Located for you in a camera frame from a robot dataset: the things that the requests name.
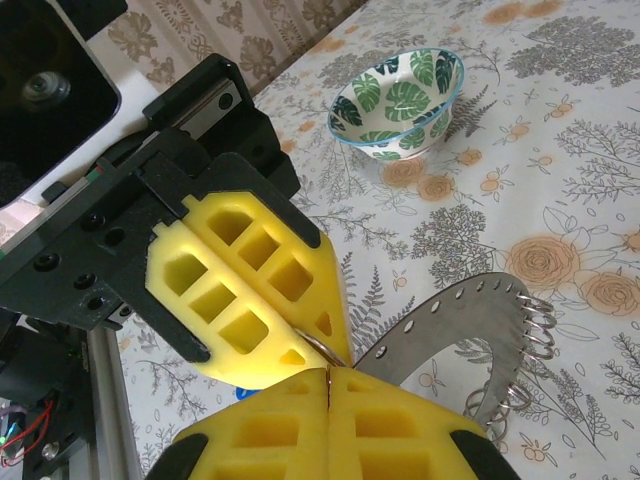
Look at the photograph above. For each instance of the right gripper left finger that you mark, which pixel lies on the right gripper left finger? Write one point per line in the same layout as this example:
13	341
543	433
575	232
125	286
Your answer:
310	450

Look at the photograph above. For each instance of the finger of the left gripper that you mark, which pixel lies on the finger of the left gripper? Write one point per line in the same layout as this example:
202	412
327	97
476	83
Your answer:
320	280
165	240

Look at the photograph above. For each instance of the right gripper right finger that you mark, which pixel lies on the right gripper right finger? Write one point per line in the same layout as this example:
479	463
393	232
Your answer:
345	450

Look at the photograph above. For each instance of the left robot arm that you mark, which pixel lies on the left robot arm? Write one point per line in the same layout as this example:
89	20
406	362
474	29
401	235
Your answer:
40	360

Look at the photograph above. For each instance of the blue key tag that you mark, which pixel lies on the blue key tag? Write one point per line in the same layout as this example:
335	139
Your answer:
245	393

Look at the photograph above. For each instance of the leaf pattern ceramic bowl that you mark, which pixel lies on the leaf pattern ceramic bowl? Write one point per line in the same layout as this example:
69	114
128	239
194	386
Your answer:
395	100

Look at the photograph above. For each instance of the floral patterned tablecloth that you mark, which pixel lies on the floral patterned tablecloth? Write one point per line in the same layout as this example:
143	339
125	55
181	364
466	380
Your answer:
550	150

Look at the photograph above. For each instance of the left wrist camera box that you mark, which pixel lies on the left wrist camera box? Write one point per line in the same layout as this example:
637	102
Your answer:
75	100

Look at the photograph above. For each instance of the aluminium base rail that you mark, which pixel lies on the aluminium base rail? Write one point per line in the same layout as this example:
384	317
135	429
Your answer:
110	400

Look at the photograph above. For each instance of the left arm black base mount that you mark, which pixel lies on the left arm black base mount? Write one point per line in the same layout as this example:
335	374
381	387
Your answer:
65	450

